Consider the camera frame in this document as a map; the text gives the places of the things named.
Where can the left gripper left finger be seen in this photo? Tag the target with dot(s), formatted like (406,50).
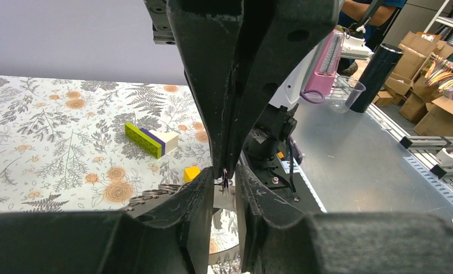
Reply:
(173,237)

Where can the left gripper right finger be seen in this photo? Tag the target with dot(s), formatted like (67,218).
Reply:
(276,237)

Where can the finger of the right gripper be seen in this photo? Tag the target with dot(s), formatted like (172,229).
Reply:
(206,33)
(274,38)

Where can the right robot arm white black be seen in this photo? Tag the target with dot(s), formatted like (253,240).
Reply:
(283,113)

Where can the pink plastic box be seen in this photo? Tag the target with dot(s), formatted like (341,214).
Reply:
(326,67)

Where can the yellow cube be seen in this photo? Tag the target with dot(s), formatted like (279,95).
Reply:
(190,173)

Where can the clear plastic cup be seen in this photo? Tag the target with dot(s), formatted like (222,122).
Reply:
(345,92)

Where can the black thermos bottle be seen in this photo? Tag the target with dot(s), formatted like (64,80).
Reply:
(379,68)

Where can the floral table mat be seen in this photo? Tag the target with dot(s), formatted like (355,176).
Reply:
(63,146)

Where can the cardboard boxes pile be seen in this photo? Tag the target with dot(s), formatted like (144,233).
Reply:
(422,85)

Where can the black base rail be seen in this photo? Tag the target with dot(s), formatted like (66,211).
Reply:
(295,188)

